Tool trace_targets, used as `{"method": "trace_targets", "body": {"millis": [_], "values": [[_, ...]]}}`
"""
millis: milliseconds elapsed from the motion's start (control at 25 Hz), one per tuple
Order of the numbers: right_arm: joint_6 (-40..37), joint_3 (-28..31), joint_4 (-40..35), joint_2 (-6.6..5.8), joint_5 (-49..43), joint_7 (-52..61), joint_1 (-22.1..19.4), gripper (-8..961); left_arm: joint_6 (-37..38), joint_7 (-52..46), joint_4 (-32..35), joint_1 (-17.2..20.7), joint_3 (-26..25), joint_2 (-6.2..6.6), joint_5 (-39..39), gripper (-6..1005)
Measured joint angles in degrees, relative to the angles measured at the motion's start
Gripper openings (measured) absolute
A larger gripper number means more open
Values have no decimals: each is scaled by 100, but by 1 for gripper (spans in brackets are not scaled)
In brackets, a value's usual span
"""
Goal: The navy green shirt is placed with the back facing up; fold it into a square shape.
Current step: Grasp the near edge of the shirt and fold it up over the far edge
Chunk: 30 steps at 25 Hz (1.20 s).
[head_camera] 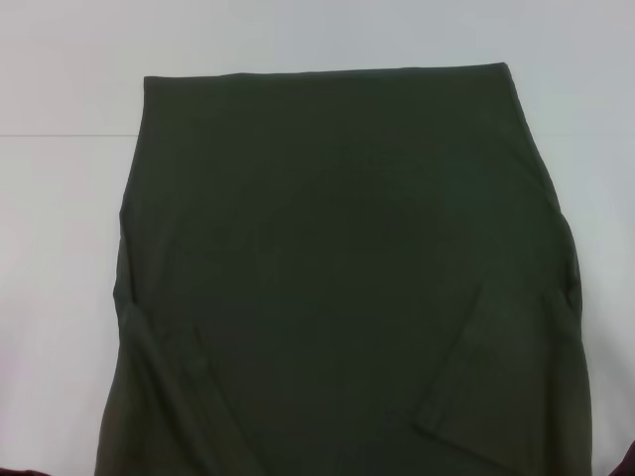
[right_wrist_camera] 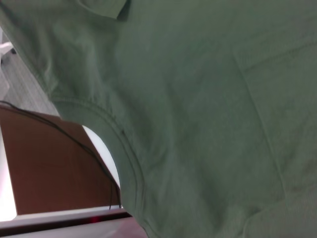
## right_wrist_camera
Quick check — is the dark green t-shirt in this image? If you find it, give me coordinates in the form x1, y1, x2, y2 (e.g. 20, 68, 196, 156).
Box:
0, 0, 317, 238

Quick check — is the thin black cable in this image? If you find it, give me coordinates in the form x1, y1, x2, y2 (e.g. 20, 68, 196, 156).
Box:
0, 100, 122, 211

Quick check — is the brown wooden panel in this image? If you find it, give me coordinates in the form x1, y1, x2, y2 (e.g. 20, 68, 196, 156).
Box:
0, 105, 122, 216

